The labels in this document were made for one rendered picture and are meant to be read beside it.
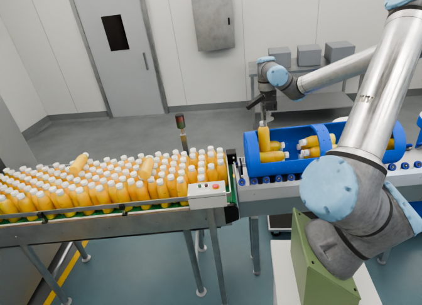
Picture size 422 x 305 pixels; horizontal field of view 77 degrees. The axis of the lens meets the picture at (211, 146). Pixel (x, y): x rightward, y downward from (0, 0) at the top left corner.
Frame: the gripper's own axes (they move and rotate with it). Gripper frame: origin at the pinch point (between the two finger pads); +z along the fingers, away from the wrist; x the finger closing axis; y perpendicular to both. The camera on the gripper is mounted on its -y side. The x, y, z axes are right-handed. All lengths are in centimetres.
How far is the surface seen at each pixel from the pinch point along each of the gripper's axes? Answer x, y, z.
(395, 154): -14, 71, 22
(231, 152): 19.4, -19.4, 29.9
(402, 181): -13, 81, 44
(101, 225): -23, -104, 46
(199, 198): -34, -40, 22
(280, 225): 25, 17, 115
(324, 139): -8.9, 32.4, 10.2
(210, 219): -31, -36, 41
